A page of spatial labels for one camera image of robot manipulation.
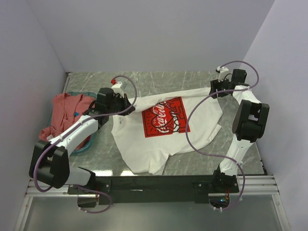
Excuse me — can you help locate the aluminium frame rail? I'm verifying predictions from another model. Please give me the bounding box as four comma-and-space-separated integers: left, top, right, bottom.
25, 176, 280, 197

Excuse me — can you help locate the red t-shirt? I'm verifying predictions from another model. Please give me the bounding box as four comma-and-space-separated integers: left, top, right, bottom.
39, 93, 96, 141

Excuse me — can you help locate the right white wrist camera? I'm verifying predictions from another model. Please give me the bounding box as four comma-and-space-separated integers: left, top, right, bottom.
216, 66, 230, 81

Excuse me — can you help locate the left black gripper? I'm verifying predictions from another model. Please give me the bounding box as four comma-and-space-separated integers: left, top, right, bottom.
107, 93, 136, 116

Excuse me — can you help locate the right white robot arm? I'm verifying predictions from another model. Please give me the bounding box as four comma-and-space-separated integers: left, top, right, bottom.
210, 67, 270, 192

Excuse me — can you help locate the black base beam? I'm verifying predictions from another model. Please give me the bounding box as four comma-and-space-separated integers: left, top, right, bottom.
67, 175, 240, 209

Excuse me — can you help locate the teal plastic basket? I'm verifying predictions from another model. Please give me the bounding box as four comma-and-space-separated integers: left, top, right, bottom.
42, 90, 98, 157

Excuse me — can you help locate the white Coca-Cola t-shirt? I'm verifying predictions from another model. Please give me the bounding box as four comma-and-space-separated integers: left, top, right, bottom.
112, 88, 223, 175

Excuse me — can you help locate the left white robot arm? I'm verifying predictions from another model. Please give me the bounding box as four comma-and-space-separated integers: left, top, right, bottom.
29, 85, 135, 193

